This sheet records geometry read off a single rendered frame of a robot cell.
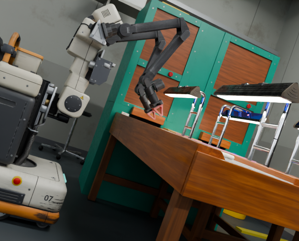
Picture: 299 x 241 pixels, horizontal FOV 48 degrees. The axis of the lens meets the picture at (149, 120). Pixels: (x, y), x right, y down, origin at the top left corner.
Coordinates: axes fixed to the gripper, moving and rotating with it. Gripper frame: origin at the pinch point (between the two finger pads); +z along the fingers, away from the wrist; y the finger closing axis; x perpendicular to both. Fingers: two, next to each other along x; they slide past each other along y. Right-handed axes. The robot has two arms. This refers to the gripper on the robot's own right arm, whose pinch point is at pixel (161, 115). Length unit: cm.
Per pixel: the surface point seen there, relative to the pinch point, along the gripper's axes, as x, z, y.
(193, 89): -28.1, -3.8, 2.9
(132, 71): -14, -30, 81
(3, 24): 68, -152, 276
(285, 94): -24, -2, -94
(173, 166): 26, 3, -85
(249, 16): -278, -17, 293
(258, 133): -27, 21, -57
